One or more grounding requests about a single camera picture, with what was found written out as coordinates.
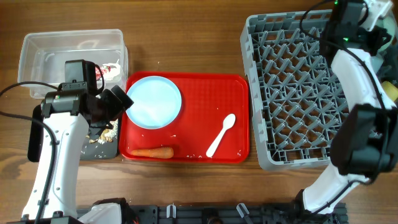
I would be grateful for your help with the white tissue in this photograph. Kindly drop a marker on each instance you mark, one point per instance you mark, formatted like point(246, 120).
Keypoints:
point(111, 70)

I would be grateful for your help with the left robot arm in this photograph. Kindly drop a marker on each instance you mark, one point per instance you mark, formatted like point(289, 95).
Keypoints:
point(66, 118)

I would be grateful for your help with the red serving tray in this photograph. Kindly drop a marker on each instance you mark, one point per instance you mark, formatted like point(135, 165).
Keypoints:
point(207, 98)

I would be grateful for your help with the red snack wrapper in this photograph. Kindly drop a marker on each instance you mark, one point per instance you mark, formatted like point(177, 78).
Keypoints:
point(100, 72)

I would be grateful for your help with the light blue plate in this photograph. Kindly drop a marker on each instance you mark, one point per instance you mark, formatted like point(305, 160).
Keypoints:
point(157, 102)

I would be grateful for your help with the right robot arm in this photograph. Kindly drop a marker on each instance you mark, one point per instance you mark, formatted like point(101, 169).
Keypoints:
point(366, 143)

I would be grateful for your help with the clear plastic bin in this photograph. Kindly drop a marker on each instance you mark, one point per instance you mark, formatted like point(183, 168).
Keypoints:
point(43, 54)

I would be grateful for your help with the white plastic spoon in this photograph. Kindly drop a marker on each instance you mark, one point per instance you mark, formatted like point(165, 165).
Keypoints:
point(228, 123)

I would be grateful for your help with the yellow plastic cup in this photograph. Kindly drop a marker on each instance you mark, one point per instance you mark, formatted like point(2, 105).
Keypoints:
point(390, 90)

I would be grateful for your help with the grey dishwasher rack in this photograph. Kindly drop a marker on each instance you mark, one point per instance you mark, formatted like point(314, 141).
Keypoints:
point(298, 104)

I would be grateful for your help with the black tray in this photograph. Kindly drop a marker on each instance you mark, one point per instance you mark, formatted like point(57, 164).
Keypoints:
point(35, 142)

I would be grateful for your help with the light green bowl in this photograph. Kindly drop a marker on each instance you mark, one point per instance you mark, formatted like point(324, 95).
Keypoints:
point(390, 25)

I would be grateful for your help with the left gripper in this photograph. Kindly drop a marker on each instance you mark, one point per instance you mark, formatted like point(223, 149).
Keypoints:
point(101, 123)

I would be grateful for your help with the orange carrot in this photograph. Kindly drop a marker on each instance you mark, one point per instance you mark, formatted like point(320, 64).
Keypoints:
point(157, 153)

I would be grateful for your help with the food scraps pile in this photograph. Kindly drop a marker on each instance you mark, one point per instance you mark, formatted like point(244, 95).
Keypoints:
point(101, 143)

